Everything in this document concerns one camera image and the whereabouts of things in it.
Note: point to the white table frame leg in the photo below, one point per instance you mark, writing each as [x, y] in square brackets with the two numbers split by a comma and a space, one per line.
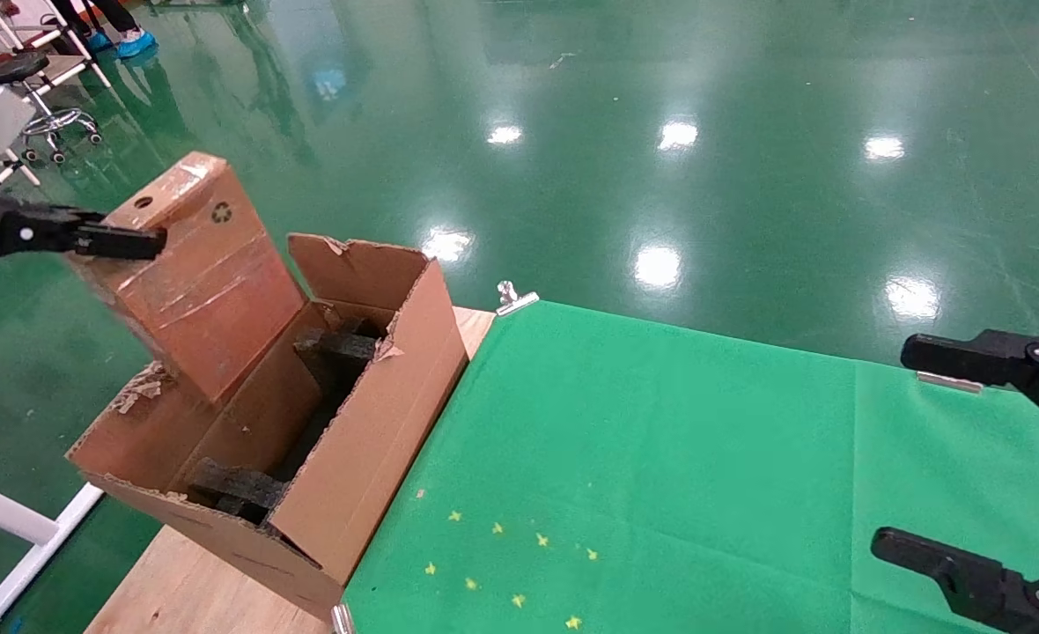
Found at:
[18, 537]

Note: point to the person with blue shoe covers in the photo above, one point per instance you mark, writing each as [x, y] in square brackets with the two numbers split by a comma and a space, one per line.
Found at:
[132, 42]

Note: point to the white pipe rack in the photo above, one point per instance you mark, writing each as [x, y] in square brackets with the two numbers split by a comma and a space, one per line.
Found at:
[4, 167]

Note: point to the torn cardboard flap piece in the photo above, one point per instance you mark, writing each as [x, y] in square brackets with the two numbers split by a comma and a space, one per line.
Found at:
[211, 299]

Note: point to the large open cardboard carton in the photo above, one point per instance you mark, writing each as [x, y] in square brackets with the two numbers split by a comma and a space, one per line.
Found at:
[370, 458]

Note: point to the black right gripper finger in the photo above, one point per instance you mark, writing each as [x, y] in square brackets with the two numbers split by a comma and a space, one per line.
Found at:
[968, 581]
[968, 355]

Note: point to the green table cloth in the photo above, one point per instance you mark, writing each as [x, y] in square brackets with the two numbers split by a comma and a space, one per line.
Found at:
[704, 475]

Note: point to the black wheeled stool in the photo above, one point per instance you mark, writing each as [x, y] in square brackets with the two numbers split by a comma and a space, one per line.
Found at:
[13, 69]

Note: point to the silver metal clip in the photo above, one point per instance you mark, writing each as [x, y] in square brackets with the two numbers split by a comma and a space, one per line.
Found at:
[342, 620]
[946, 380]
[512, 301]

